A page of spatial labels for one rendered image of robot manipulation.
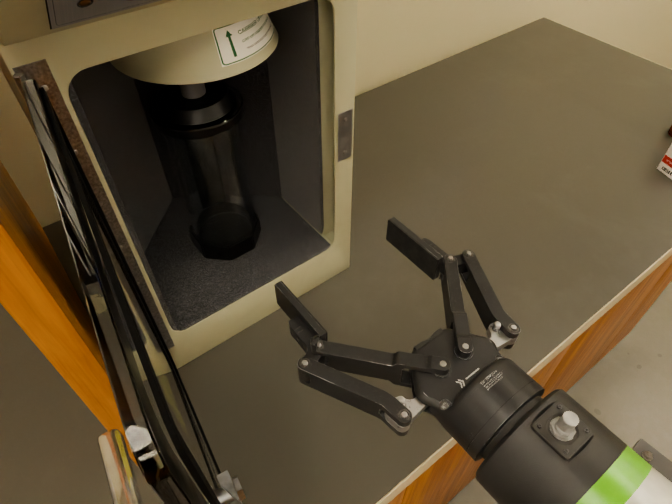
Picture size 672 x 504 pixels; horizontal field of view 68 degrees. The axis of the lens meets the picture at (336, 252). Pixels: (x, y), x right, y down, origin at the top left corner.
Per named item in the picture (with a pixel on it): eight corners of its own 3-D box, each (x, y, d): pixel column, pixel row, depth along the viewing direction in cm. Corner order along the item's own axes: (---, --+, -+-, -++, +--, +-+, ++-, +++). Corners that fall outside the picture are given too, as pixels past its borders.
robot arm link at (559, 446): (516, 557, 36) (589, 477, 40) (572, 511, 28) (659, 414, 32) (454, 488, 40) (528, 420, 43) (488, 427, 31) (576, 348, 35)
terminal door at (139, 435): (171, 361, 64) (29, 68, 35) (271, 614, 47) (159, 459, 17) (165, 364, 64) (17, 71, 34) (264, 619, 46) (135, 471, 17)
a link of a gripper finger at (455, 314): (455, 352, 40) (474, 353, 39) (444, 248, 47) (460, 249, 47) (447, 376, 42) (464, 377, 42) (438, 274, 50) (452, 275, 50)
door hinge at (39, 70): (156, 355, 64) (7, 69, 35) (174, 345, 65) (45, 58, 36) (161, 364, 64) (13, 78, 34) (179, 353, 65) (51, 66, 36)
